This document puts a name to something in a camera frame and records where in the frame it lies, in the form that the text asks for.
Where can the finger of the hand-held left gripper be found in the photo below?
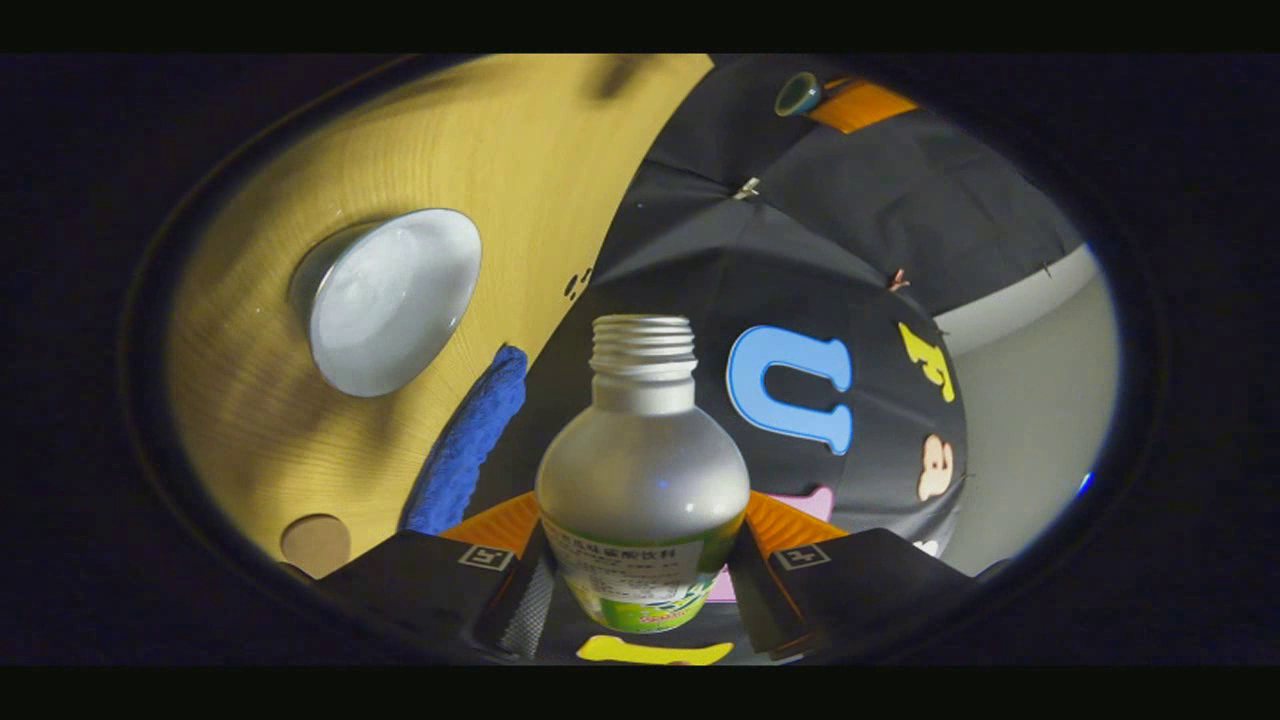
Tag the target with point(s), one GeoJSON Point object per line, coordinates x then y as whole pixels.
{"type": "Point", "coordinates": [860, 105]}

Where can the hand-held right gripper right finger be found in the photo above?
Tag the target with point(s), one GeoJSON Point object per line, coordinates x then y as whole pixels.
{"type": "Point", "coordinates": [752, 605]}

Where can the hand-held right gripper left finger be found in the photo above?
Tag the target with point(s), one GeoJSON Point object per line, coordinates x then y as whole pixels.
{"type": "Point", "coordinates": [520, 605]}

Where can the teal teacup lid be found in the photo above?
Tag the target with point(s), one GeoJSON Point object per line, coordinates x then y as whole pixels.
{"type": "Point", "coordinates": [797, 95]}

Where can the silver green water bottle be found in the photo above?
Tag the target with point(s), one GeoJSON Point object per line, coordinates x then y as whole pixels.
{"type": "Point", "coordinates": [642, 470]}

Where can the round brown coaster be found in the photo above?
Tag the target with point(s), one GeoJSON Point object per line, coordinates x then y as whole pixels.
{"type": "Point", "coordinates": [315, 545]}

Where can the grey-green teacup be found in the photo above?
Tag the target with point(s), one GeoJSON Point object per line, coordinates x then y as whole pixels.
{"type": "Point", "coordinates": [395, 300]}

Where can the black backdrop cloth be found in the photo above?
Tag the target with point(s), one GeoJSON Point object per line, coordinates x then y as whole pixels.
{"type": "Point", "coordinates": [800, 230]}

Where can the silver clip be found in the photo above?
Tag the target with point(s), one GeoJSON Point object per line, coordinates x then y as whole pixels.
{"type": "Point", "coordinates": [748, 187]}

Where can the blue towel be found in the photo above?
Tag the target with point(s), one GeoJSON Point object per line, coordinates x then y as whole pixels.
{"type": "Point", "coordinates": [470, 440]}

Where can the red clip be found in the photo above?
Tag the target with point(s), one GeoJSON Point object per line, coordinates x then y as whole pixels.
{"type": "Point", "coordinates": [898, 280]}

